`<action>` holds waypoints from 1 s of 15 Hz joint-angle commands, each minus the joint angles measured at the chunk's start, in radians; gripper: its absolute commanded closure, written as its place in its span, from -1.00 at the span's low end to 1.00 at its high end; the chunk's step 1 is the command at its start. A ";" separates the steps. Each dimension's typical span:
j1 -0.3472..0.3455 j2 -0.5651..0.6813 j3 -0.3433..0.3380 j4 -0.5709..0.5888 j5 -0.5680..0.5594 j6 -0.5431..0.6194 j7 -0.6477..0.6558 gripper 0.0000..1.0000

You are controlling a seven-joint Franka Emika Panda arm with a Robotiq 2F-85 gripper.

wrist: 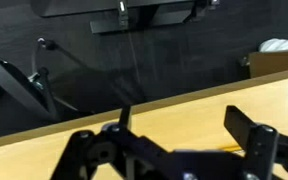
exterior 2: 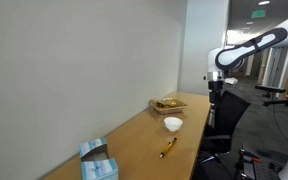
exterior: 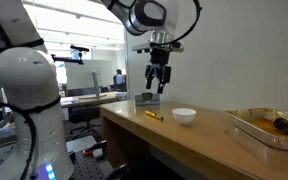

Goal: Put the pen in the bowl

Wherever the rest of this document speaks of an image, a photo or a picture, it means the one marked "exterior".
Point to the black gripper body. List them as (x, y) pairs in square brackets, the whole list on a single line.
[(159, 61)]

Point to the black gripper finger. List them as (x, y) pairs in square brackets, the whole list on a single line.
[(149, 83), (161, 88)]

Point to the yellow pen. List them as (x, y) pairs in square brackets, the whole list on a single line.
[(153, 115)]

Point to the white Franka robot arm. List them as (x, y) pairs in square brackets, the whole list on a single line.
[(27, 83)]

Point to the white bowl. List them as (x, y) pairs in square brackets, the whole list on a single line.
[(184, 115)]

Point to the blue tissue box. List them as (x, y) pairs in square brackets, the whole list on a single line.
[(147, 99)]

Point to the person in blue shirt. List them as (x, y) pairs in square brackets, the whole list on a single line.
[(119, 80)]

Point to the grey monitor stand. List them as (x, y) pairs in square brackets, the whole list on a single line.
[(96, 83)]

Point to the light wooden office desk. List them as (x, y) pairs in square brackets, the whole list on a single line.
[(90, 99)]

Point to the red and black clamp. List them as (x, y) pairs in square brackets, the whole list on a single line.
[(95, 148)]

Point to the aluminium foil tray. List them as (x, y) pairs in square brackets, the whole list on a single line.
[(250, 126)]

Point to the dark object in tray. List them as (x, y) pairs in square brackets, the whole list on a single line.
[(283, 125)]

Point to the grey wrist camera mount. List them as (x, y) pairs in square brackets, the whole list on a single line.
[(144, 46)]

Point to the black camera on stand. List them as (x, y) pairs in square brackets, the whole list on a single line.
[(72, 56)]

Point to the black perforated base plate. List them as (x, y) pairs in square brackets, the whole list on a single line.
[(87, 168)]

